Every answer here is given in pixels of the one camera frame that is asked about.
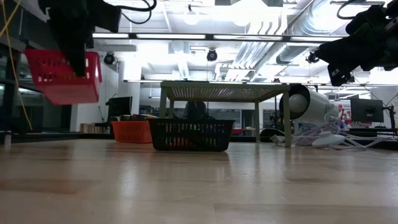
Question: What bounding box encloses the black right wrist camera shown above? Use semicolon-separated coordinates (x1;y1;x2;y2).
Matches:
328;63;356;88

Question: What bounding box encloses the black standing monitor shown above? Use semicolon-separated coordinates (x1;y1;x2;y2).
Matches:
106;96;133;121

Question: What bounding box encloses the white camera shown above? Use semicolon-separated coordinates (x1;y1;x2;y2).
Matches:
279;83;346;149

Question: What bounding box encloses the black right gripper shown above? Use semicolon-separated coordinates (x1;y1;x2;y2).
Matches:
316;6;394;71

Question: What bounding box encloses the black ceiling spotlight cluster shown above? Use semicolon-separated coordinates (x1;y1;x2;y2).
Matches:
305;51;320;65

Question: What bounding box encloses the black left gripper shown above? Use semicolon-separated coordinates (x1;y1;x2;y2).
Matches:
39;0;103;78

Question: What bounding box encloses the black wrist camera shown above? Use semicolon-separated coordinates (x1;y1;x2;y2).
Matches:
328;63;356;88
90;5;122;34

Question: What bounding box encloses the black plastic basket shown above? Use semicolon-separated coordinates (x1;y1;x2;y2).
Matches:
147;118;236;152

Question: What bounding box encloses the person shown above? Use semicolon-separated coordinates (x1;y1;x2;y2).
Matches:
183;101;215;121

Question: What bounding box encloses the white lamp cable bundle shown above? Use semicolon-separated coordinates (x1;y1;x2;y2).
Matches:
270;113;396;150

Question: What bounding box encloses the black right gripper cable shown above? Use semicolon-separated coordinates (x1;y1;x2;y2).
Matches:
336;0;361;20

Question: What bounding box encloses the red plastic basket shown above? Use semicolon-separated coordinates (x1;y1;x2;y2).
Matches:
24;49;103;106

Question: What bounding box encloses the black monitor on arm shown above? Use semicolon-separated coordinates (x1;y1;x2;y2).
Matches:
350;98;385;123

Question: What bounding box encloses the green perforated metal shelf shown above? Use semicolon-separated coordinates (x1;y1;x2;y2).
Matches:
160;81;292;149

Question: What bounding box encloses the yellow hanging cable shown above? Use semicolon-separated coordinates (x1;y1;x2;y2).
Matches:
0;0;34;131

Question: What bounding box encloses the black office desk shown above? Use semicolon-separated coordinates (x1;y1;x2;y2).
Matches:
346;126;398;136

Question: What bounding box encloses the orange plastic basket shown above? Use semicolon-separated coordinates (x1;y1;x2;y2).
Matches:
111;120;153;144

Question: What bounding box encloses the long ceiling light strip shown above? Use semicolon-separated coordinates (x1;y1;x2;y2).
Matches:
92;32;346;43

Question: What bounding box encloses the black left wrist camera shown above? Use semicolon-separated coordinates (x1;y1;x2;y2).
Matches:
90;5;122;34

